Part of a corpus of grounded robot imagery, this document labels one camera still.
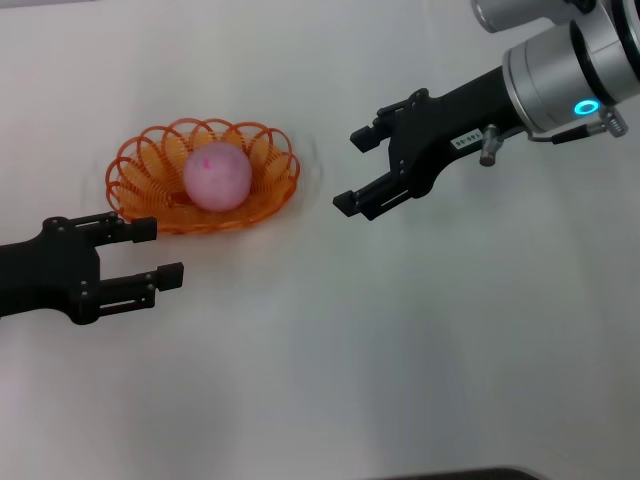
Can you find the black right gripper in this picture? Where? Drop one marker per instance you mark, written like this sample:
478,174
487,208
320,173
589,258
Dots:
440,125

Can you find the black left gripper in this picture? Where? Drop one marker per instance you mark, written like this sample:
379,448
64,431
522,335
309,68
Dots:
45,275

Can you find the orange plastic woven basket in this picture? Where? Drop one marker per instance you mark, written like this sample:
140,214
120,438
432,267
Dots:
145,195

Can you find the pink peach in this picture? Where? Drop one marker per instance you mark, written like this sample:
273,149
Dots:
217,177

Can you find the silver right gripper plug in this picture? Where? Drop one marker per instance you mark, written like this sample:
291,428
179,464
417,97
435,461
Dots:
489,150

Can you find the dark robot torso edge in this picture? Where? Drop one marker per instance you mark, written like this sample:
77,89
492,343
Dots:
475,475

